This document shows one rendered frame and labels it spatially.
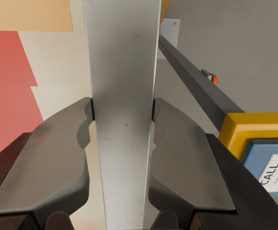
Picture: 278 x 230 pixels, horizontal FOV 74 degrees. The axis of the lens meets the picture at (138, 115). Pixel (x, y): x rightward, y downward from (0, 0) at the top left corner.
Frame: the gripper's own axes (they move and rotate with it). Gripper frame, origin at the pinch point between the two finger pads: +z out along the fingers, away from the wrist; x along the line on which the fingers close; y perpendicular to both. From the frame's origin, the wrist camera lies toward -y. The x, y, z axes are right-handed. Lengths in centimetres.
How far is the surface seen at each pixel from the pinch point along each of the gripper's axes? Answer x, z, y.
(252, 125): 14.4, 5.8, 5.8
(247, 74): 76, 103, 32
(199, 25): 39, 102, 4
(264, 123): 15.9, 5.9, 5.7
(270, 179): 18.3, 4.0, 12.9
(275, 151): 17.0, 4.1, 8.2
